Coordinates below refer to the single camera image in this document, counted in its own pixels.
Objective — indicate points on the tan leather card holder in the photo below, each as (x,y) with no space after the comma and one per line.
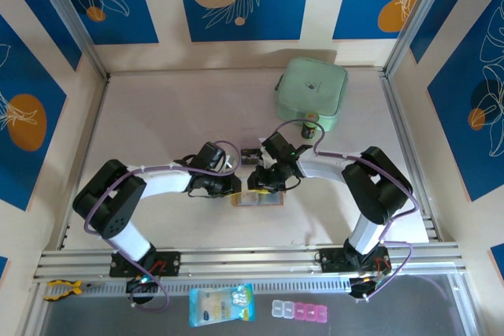
(273,199)

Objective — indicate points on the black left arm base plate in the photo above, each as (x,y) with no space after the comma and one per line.
(169,263)

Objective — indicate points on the white and pink pill organizer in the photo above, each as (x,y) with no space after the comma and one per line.
(299,310)

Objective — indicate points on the aluminium right side rail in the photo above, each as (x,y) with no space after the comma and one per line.
(401,135)

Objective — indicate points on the mint green zip pouch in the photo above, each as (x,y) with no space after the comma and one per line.
(311,88)

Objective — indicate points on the aluminium corner post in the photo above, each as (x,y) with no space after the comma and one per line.
(78,25)
(409,25)

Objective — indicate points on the blue wet wipes packet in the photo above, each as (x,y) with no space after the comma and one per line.
(220,306)

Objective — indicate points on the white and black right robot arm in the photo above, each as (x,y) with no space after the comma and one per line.
(319,167)

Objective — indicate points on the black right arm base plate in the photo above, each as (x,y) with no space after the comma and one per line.
(334,261)

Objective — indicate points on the grey metal front shelf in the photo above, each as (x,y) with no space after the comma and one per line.
(393,320)

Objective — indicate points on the black credit card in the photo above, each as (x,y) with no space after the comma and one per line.
(249,157)

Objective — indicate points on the small dark bottle green cap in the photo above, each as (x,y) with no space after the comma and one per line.
(309,131)

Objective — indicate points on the aluminium left side rail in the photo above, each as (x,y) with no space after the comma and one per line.
(95,123)

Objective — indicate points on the aluminium right corner post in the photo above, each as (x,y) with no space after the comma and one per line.
(409,25)

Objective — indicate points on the black controller board with LED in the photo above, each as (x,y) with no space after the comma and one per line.
(364,286)
(139,285)

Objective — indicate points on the aluminium front frame rail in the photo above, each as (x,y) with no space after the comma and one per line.
(244,259)

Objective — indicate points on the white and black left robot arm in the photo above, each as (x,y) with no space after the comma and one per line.
(165,182)

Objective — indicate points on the aluminium left corner post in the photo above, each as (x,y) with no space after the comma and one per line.
(78,25)

